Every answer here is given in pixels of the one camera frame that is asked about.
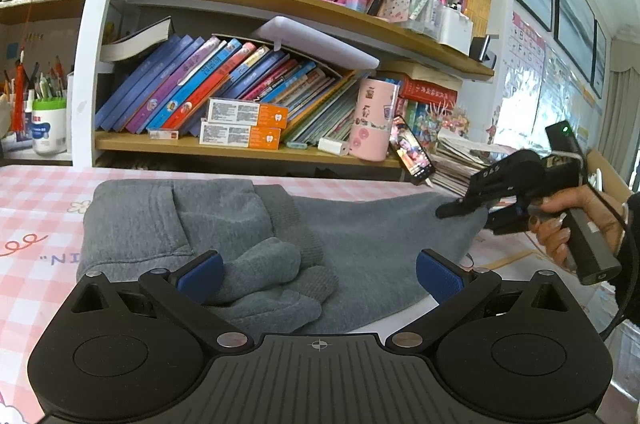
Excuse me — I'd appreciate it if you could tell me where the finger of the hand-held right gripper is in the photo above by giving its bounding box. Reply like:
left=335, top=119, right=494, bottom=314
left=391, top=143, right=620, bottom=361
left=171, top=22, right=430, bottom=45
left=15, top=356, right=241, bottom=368
left=435, top=195, right=502, bottom=219
left=486, top=205, right=533, bottom=237

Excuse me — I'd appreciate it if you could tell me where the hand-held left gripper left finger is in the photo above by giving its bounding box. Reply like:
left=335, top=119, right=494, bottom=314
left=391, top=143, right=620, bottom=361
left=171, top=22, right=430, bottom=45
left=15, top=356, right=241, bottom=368
left=65, top=250, right=254, bottom=353

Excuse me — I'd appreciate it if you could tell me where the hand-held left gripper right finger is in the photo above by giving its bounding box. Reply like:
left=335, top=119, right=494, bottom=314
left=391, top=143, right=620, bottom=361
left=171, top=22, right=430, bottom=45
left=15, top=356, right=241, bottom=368
left=384, top=248, right=574, bottom=353

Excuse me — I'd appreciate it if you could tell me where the grey sweatshirt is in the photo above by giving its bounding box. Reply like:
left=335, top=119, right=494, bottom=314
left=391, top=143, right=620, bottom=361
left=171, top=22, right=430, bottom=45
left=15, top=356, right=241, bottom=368
left=77, top=179, right=488, bottom=337

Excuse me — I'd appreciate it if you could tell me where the person's right hand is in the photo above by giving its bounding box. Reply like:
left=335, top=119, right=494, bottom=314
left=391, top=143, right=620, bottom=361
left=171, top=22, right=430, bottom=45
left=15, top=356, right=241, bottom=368
left=528, top=190, right=627, bottom=267

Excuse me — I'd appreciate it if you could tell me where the stack of magazines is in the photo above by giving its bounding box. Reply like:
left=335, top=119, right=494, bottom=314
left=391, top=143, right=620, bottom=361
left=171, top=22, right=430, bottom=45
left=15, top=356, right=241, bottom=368
left=430, top=129, right=521, bottom=197

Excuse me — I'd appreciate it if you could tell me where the black smartphone with lit screen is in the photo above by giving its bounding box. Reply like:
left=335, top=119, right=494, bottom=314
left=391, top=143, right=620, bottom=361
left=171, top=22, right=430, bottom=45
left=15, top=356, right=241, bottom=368
left=391, top=116, right=435, bottom=185

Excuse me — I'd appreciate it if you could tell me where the cardboard box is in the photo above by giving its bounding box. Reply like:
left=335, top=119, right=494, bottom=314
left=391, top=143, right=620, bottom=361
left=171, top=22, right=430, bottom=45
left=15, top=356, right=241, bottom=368
left=585, top=149, right=634, bottom=205

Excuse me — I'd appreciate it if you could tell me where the colourful patterned box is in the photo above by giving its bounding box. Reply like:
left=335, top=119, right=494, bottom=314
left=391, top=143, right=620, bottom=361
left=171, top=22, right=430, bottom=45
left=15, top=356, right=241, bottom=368
left=400, top=98, right=472, bottom=141

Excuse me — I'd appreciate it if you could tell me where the beige curtain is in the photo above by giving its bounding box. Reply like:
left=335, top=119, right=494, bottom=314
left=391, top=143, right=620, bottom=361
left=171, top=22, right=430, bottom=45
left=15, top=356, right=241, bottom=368
left=604, top=68, right=640, bottom=192

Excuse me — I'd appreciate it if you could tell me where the red thick book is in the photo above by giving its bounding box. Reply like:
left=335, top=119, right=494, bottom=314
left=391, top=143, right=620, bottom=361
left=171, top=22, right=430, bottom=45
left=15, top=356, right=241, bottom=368
left=400, top=76, right=459, bottom=105

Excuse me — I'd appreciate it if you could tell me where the pink tumbler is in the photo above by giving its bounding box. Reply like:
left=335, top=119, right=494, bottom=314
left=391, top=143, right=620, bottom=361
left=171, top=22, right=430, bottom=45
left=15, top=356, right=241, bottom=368
left=348, top=77, right=401, bottom=163

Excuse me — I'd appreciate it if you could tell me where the small black framed picture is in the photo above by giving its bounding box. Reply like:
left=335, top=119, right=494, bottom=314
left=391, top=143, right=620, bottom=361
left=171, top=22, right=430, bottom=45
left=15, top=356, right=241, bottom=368
left=592, top=21, right=609, bottom=99

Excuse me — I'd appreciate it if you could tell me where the white power adapter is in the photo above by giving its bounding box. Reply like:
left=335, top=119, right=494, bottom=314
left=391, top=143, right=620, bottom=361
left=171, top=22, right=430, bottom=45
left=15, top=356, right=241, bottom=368
left=318, top=136, right=351, bottom=155

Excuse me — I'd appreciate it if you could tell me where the white and orange toothpaste box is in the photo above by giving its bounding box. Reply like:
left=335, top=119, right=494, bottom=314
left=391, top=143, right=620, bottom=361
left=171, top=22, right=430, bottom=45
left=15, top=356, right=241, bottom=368
left=206, top=98, right=290, bottom=129
left=199, top=121, right=282, bottom=151

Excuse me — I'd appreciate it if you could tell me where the white storage box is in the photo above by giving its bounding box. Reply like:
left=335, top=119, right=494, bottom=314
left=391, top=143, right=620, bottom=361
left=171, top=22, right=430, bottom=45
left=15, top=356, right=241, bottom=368
left=437, top=6, right=474, bottom=55

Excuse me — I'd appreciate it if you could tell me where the medium black framed picture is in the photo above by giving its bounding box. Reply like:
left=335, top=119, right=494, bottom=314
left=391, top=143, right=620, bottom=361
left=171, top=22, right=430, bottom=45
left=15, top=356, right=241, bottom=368
left=552, top=0, right=597, bottom=77

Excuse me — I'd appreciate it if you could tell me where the pink checked tablecloth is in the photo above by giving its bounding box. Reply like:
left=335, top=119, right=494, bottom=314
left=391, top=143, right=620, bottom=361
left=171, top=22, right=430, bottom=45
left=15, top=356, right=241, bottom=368
left=0, top=164, right=640, bottom=424

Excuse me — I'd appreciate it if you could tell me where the row of orange books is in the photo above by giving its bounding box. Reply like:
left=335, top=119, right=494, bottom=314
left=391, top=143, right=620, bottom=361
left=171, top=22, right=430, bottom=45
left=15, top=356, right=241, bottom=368
left=462, top=0, right=502, bottom=25

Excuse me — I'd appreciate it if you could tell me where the row of leaning colourful books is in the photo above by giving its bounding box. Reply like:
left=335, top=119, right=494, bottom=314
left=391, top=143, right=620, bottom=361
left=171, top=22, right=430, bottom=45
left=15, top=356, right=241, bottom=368
left=95, top=34, right=361, bottom=145

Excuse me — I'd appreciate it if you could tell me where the white tin with blue label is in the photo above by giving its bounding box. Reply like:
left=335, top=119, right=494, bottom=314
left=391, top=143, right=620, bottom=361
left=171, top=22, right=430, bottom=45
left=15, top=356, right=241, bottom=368
left=31, top=98, right=68, bottom=155

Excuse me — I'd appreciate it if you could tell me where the white flat case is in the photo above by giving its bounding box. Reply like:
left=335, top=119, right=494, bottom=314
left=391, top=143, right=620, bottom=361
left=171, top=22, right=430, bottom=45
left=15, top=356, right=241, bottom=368
left=251, top=16, right=381, bottom=70

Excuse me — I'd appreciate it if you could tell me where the black thick book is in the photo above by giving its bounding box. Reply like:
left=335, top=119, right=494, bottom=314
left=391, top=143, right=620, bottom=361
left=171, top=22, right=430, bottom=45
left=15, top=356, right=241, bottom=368
left=102, top=18, right=174, bottom=62

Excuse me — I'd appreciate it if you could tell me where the bunch of pens and pencils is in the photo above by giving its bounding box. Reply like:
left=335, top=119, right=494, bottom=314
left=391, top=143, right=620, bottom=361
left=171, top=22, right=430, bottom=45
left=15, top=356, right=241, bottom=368
left=0, top=56, right=68, bottom=102

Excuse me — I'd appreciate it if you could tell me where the red hanging tassel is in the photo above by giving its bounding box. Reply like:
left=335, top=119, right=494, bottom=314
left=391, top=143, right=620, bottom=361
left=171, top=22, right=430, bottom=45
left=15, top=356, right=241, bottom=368
left=12, top=48, right=31, bottom=141

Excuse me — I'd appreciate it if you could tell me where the side wooden shelf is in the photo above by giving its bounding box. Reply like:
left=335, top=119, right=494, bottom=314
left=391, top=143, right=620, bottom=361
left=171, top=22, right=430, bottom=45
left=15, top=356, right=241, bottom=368
left=0, top=0, right=87, bottom=165

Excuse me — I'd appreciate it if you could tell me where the colourful wall chart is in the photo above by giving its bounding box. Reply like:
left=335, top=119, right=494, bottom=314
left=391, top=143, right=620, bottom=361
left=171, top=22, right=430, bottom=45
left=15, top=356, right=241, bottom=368
left=537, top=44, right=603, bottom=147

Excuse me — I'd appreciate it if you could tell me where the pink alphabet wall poster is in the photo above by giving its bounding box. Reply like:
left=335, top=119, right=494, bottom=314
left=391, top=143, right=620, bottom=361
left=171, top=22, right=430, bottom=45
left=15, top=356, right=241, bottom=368
left=506, top=11, right=549, bottom=72

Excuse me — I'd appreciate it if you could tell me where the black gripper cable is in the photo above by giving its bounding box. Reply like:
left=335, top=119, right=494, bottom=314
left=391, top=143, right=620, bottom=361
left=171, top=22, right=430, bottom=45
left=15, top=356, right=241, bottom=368
left=597, top=199, right=632, bottom=346

